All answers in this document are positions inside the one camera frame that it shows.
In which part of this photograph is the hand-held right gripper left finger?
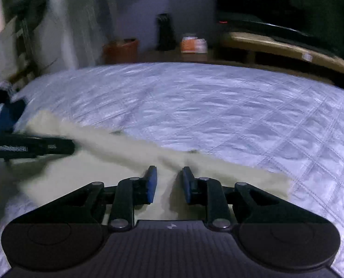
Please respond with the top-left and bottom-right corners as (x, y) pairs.
(24, 166), (158, 233)

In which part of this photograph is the orange and white box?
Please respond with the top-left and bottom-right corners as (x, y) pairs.
(180, 36), (208, 54)

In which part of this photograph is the black speaker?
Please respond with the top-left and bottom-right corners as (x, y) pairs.
(156, 13), (177, 51)

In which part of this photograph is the quilted silver bedspread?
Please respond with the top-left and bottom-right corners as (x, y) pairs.
(0, 61), (344, 278)

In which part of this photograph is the sheer white curtain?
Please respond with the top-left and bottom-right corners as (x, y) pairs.
(48, 0), (103, 70)

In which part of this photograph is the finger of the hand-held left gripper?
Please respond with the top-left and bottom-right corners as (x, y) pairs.
(48, 138), (76, 156)

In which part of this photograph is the houseplant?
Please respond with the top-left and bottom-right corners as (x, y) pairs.
(60, 0), (145, 41)

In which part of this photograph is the pale green garment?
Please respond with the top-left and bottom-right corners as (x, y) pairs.
(0, 111), (293, 224)

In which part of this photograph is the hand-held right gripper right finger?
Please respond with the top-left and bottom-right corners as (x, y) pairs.
(182, 166), (320, 232)

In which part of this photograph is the terracotta plant pot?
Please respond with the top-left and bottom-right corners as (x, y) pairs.
(102, 38), (139, 64)

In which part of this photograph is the dark blue garment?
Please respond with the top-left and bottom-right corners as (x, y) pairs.
(0, 98), (27, 131)

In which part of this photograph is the wooden television stand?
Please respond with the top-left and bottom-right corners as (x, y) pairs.
(222, 32), (344, 79)

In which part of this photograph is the black television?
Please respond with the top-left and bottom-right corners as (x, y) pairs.
(215, 0), (344, 62)

